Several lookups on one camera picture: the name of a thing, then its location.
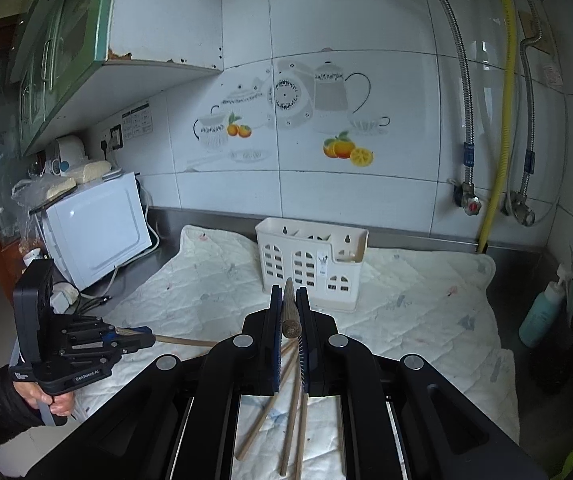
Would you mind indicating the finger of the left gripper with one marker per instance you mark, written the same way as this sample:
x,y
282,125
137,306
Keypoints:
x,y
132,343
132,331

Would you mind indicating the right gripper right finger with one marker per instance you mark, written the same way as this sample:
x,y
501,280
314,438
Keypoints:
x,y
307,340

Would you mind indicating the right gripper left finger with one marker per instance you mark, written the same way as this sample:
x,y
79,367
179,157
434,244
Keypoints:
x,y
270,349

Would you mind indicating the wooden chopstick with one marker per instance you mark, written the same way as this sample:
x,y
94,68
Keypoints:
x,y
291,324
185,342
301,438
290,423
290,352

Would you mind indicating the person's left hand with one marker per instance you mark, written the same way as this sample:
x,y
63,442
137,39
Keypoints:
x,y
33,395

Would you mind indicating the white power adapter plug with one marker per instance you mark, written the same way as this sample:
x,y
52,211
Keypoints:
x,y
63,296

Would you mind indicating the white plastic utensil holder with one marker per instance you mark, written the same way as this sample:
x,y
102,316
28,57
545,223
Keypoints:
x,y
325,259

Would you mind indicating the white quilted mat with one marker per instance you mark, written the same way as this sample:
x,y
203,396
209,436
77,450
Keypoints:
x,y
412,384

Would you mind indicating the wooden chopstick on mat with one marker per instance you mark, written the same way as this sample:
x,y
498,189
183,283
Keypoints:
x,y
301,438
290,352
290,423

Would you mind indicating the white microwave oven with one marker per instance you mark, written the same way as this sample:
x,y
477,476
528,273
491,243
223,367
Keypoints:
x,y
97,228

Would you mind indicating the chrome water valve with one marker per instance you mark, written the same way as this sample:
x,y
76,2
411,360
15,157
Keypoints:
x,y
515,206

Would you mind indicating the teal soap pump bottle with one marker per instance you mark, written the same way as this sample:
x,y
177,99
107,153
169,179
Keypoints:
x,y
544,310

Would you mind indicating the wall power socket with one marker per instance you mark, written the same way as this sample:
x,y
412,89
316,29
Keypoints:
x,y
115,141

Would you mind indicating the red handled water valve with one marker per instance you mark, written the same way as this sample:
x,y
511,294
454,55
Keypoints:
x,y
465,198

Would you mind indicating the green wall cabinet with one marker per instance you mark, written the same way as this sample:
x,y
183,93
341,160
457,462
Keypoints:
x,y
77,62

